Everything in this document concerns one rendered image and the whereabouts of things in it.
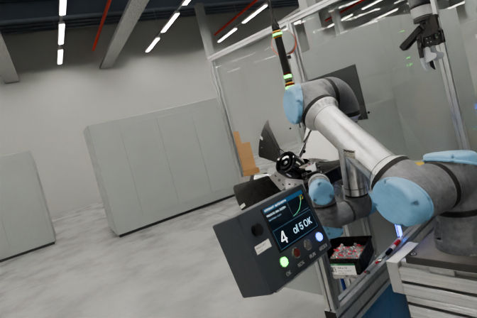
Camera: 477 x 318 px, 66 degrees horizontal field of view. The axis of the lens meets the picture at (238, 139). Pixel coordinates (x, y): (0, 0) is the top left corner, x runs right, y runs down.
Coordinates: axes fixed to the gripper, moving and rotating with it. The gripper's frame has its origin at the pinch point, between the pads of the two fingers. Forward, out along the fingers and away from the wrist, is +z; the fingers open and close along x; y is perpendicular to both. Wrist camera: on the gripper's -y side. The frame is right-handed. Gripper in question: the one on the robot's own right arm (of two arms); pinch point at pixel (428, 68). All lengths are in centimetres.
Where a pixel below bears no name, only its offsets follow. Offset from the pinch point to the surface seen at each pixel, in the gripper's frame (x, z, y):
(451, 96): 45.9, 16.3, -7.5
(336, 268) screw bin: -52, 64, -29
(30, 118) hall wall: 190, -177, -1248
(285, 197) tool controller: -91, 24, -11
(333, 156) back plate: 2, 31, -54
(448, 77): 45.0, 6.2, -6.4
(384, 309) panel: -52, 77, -14
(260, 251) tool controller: -106, 32, -9
